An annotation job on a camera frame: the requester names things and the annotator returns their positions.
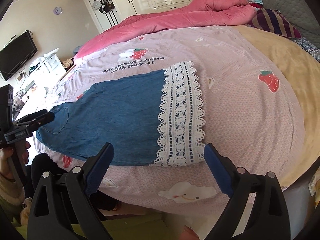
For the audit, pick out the blue denim lace-trimmed pants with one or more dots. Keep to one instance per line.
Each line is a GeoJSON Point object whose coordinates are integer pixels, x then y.
{"type": "Point", "coordinates": [150, 119]}

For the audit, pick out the green and cream sleeve forearm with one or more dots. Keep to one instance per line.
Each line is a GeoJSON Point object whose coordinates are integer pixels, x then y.
{"type": "Point", "coordinates": [13, 202]}

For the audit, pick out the person's left hand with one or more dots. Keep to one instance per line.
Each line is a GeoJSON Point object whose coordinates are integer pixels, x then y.
{"type": "Point", "coordinates": [6, 153]}

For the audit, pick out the person's right hand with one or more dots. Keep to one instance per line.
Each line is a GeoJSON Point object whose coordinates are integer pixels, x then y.
{"type": "Point", "coordinates": [188, 234]}

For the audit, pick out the white drawer cabinet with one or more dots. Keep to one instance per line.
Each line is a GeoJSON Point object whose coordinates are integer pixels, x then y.
{"type": "Point", "coordinates": [46, 70]}

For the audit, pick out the pink strawberry print bedsheet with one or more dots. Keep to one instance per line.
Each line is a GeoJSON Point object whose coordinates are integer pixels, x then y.
{"type": "Point", "coordinates": [252, 114]}

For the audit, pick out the yellow fleece blanket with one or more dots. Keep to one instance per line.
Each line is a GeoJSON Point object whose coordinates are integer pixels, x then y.
{"type": "Point", "coordinates": [302, 72]}

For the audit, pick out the hanging bags on door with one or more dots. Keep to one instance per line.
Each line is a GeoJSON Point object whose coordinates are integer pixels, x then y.
{"type": "Point", "coordinates": [104, 6]}

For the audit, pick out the dark striped pillow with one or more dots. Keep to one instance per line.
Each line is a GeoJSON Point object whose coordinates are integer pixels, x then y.
{"type": "Point", "coordinates": [273, 21]}

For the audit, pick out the pink-red fluffy comforter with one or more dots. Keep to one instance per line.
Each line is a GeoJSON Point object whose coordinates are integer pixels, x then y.
{"type": "Point", "coordinates": [199, 13]}

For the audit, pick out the grey quilted headboard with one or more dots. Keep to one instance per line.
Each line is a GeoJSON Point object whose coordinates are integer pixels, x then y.
{"type": "Point", "coordinates": [300, 15]}

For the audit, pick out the black wall television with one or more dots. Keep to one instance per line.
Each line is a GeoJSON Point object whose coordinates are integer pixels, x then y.
{"type": "Point", "coordinates": [16, 54]}

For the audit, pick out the purple round wall clock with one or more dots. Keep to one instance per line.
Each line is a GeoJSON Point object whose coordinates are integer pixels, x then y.
{"type": "Point", "coordinates": [57, 11]}

